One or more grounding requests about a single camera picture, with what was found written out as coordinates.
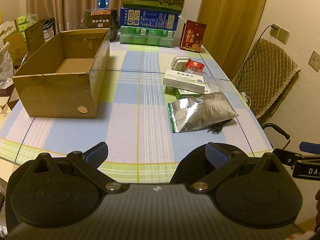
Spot blue milk carton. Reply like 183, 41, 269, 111
120, 7, 180, 32

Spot black box with gold print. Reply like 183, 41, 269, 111
80, 8, 119, 29

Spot green and white medicine box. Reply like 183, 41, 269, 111
174, 87, 212, 101

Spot green tissue pack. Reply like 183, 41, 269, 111
17, 14, 38, 32

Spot plaid tablecloth desktop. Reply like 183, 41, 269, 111
0, 39, 274, 184

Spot clear plastic bag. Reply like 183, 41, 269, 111
0, 42, 14, 90

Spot small open cardboard box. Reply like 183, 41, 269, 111
4, 21, 45, 67

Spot black cord bundle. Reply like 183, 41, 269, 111
206, 122, 231, 134

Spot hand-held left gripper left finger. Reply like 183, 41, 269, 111
31, 141, 128, 195

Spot black charger cable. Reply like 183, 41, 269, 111
235, 25, 274, 93

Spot white medicine box blue print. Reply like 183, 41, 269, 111
163, 70, 205, 93

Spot red candy packet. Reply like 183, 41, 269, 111
185, 59, 205, 72

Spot large cardboard box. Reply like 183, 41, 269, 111
12, 28, 110, 119

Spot white carved chair back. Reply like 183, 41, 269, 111
0, 21, 15, 47

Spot black tubular frame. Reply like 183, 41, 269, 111
261, 123, 291, 140

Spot small clear plastic box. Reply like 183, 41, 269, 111
184, 65, 206, 75

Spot red gift box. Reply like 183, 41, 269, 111
178, 16, 207, 53

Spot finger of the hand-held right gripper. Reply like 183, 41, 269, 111
299, 142, 320, 153
272, 149, 304, 166

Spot golden yellow curtain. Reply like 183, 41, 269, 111
197, 0, 272, 80

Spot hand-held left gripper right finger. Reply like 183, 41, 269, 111
189, 142, 282, 194

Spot green shrink-wrapped drink packs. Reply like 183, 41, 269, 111
119, 26, 175, 48

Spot wall socket plate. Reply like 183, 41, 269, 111
269, 24, 281, 40
278, 27, 290, 45

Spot white power adapter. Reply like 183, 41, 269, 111
171, 56, 191, 75

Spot silver foil bag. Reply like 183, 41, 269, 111
167, 92, 239, 133

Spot chair with quilted cover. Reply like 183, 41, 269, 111
231, 39, 300, 120

